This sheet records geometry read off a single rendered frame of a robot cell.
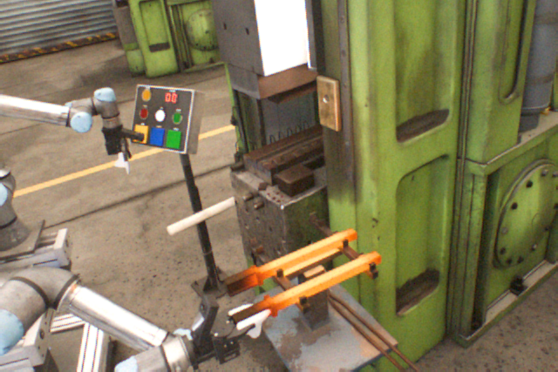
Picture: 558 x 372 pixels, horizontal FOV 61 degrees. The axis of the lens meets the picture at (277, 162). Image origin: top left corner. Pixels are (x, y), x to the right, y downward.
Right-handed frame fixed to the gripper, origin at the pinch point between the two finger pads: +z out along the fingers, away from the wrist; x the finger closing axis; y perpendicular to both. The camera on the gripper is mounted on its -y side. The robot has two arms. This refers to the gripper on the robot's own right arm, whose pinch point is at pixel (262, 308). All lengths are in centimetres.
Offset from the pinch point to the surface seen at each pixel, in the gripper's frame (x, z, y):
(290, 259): -11.3, 13.9, -0.8
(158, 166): -297, 26, 101
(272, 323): -18.2, 8.1, 26.4
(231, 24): -76, 32, -51
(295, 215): -50, 35, 15
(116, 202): -259, -16, 101
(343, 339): -1.7, 22.7, 26.3
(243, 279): -11.3, -0.1, -0.9
